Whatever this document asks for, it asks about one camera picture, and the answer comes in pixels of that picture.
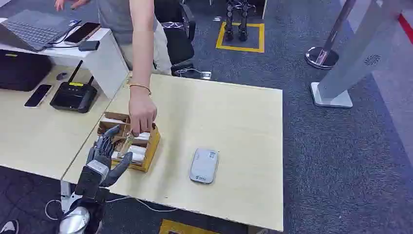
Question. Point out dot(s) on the person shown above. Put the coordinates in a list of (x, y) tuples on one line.
[(116, 19)]

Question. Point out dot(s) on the small black box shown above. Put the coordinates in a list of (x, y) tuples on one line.
[(89, 46)]

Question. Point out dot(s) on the black smartphone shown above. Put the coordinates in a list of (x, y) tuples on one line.
[(38, 95), (82, 33)]

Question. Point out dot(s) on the white kiosk stand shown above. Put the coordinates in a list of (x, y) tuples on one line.
[(355, 61)]

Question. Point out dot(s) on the person's hand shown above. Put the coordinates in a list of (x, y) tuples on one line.
[(59, 4), (142, 111)]

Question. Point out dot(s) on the chrome stanchion post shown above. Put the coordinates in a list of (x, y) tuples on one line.
[(322, 56)]

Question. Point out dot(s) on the dark computer mouse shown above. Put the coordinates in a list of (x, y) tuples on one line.
[(61, 76)]

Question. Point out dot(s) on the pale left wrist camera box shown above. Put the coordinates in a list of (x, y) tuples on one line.
[(98, 168)]

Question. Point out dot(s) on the white card stack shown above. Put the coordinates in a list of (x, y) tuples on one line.
[(137, 153), (143, 135), (111, 120)]

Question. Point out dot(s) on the grey laptop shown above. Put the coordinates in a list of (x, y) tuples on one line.
[(30, 29)]

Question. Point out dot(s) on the black bag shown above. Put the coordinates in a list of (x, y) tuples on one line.
[(22, 69)]

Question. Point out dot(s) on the black office chair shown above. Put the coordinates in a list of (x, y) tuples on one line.
[(177, 42)]

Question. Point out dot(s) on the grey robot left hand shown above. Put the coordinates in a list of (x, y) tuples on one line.
[(102, 151)]

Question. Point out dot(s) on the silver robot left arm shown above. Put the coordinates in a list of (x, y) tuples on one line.
[(75, 221)]

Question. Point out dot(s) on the wooden card box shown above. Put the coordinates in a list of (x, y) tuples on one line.
[(150, 151)]

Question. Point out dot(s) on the grey card reader device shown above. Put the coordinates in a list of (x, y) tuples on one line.
[(204, 166)]

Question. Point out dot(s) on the black robot legs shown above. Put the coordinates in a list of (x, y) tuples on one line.
[(242, 22)]

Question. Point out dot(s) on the card with printed face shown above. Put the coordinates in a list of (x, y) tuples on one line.
[(125, 145)]

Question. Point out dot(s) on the yellow floor tape square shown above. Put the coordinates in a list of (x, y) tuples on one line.
[(221, 37)]

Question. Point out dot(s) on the white desk riser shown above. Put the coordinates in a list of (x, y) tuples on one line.
[(106, 64)]

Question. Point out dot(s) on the black router with antennas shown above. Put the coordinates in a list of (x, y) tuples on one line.
[(73, 97)]

